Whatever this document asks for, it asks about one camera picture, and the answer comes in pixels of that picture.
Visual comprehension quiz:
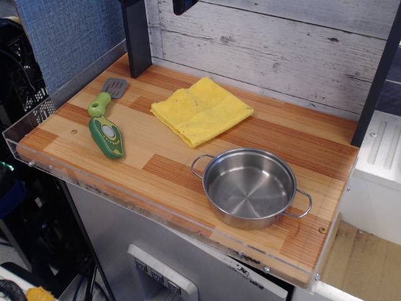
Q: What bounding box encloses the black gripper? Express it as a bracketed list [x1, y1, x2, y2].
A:
[173, 0, 198, 16]

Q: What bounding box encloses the green handled grey spatula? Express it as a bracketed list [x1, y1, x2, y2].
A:
[88, 78, 128, 117]

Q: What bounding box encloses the yellow folded cloth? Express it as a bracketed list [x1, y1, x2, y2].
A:
[150, 77, 254, 148]

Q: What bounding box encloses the green toy pepper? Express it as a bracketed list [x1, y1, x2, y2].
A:
[89, 115, 125, 159]

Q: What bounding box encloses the black plastic crate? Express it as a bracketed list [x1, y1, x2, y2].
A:
[1, 18, 48, 112]

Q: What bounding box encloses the stainless steel pot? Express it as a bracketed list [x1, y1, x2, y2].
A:
[197, 148, 300, 230]

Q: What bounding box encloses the silver toy dispenser panel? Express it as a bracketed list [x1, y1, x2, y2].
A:
[127, 243, 199, 300]

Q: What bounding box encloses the clear acrylic table guard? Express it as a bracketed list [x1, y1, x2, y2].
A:
[6, 56, 358, 300]

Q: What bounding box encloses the black left vertical post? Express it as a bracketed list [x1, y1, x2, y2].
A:
[120, 0, 152, 78]

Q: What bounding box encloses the black vertical post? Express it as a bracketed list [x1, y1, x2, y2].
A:
[120, 0, 152, 78]
[351, 1, 400, 147]

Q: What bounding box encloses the black right vertical post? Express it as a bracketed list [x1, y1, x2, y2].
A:
[351, 1, 400, 147]

